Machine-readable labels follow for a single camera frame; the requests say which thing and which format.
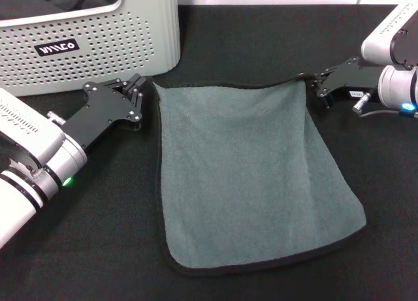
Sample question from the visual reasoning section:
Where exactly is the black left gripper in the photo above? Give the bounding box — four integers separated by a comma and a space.
63, 73, 148, 151

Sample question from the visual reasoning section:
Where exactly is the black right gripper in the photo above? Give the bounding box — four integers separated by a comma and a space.
311, 56, 382, 108

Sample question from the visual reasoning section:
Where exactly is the grey yellow black-trimmed towel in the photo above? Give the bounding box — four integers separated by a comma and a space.
152, 77, 368, 277

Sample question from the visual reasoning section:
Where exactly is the grey perforated storage box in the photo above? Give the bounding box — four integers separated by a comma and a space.
0, 0, 182, 98

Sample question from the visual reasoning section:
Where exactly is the black tablecloth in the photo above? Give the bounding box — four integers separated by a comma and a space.
0, 3, 418, 301

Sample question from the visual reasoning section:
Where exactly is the silver right wrist connector plug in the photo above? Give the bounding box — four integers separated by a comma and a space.
351, 92, 372, 112

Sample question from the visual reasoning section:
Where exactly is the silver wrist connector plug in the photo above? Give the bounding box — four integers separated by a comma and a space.
46, 110, 67, 126
351, 92, 372, 112

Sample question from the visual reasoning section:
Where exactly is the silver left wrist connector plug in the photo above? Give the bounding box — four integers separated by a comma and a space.
46, 110, 67, 126

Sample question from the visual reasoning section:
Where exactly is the black cloth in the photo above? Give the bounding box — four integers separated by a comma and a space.
0, 0, 121, 21

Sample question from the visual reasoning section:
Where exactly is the grey right wrist cable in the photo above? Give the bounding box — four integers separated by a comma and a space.
359, 108, 418, 119

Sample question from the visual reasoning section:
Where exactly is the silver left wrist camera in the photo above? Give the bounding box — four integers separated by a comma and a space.
0, 87, 68, 171

